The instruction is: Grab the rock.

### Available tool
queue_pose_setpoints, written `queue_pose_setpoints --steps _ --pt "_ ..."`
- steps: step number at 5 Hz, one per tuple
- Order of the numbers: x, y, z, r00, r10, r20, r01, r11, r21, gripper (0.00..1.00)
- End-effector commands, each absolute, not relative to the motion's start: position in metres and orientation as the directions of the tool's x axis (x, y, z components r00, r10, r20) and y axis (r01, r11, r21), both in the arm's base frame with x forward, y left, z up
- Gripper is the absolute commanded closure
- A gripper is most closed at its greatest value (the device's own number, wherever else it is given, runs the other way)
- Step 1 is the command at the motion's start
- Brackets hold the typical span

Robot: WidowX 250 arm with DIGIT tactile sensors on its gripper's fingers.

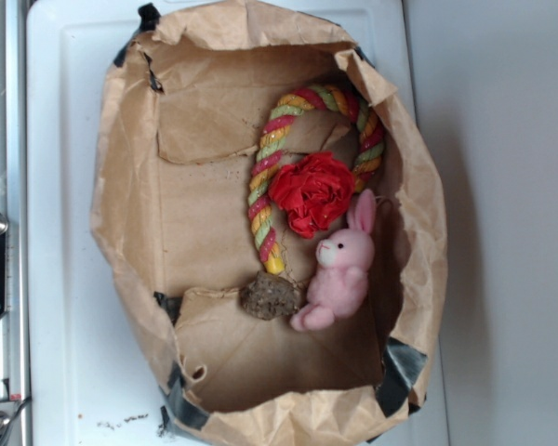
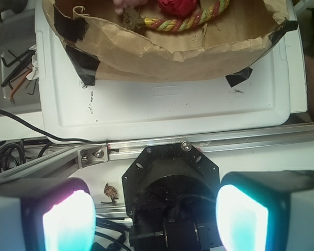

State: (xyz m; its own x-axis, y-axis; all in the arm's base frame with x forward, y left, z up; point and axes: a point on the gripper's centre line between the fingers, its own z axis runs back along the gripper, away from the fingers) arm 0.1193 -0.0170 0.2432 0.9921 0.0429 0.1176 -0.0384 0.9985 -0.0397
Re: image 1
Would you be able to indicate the brown speckled rock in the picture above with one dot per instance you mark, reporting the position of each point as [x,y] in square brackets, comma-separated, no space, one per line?
[270,296]

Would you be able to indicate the red fabric flower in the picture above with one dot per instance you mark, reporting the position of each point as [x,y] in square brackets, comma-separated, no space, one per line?
[313,192]

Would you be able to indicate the pink plush bunny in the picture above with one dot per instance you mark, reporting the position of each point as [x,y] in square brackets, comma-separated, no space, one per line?
[340,284]

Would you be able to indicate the brown paper bag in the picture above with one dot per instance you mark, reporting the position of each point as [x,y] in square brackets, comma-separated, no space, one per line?
[175,211]

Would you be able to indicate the multicolour twisted rope toy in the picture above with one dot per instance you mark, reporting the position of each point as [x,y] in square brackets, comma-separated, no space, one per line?
[265,186]

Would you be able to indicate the aluminium frame rail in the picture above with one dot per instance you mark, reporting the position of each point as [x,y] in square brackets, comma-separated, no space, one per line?
[15,382]

